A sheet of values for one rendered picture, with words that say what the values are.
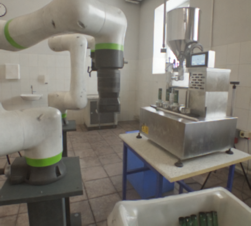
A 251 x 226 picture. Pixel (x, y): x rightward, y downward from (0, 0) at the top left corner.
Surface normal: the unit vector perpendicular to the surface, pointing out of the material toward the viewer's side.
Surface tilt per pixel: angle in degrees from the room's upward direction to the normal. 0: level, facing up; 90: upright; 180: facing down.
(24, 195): 0
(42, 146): 90
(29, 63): 90
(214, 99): 90
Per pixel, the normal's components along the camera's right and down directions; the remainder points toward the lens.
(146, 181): 0.39, 0.13
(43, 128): 0.80, 0.07
